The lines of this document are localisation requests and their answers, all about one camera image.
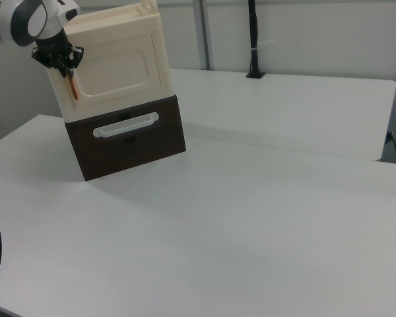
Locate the orange-brown door handle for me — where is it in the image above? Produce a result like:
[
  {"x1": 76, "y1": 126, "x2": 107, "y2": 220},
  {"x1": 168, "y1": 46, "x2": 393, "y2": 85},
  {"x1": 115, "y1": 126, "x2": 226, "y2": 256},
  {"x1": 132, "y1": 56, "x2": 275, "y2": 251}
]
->
[{"x1": 67, "y1": 75, "x2": 81, "y2": 101}]

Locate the cream cabinet top handle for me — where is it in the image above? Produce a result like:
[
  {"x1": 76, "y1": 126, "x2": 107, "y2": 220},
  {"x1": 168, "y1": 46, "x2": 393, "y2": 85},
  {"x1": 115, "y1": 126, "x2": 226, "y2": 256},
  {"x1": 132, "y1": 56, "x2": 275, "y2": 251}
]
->
[{"x1": 137, "y1": 0, "x2": 158, "y2": 16}]

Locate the cream plastic cabinet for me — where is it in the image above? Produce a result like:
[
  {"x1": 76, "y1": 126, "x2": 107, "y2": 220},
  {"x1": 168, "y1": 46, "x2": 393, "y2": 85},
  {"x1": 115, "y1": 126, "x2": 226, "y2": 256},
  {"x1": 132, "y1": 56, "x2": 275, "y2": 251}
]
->
[{"x1": 44, "y1": 0, "x2": 175, "y2": 123}]

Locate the black clamp-mounted pole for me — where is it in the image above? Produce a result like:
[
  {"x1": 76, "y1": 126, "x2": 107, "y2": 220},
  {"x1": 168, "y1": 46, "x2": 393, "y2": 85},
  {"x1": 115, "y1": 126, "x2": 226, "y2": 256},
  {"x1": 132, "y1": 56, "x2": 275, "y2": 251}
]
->
[{"x1": 246, "y1": 0, "x2": 267, "y2": 79}]

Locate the white drawer handle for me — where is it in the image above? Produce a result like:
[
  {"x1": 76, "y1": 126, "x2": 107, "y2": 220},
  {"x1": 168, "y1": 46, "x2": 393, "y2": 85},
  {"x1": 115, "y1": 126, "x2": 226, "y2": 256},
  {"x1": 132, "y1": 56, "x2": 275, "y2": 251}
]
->
[{"x1": 92, "y1": 112, "x2": 160, "y2": 139}]

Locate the white cable tie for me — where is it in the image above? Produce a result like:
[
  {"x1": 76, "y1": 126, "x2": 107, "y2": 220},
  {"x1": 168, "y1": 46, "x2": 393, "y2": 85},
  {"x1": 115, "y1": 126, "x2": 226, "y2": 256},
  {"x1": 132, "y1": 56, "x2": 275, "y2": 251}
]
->
[{"x1": 250, "y1": 40, "x2": 277, "y2": 52}]

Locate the dark brown drawer unit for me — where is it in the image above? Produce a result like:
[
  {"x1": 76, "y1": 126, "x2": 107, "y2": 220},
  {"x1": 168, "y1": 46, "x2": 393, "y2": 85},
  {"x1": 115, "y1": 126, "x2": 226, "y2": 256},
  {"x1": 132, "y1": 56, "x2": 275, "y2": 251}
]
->
[{"x1": 65, "y1": 94, "x2": 187, "y2": 182}]

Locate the cream cabinet door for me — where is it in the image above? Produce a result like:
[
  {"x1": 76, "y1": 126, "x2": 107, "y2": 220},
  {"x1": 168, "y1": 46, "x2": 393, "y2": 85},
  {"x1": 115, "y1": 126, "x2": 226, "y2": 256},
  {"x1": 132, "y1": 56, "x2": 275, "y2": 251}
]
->
[{"x1": 65, "y1": 34, "x2": 163, "y2": 110}]

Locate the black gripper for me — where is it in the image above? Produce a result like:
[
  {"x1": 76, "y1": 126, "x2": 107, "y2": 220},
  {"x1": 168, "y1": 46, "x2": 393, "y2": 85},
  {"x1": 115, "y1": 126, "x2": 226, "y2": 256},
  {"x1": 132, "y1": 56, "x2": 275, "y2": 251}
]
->
[{"x1": 32, "y1": 28, "x2": 84, "y2": 79}]

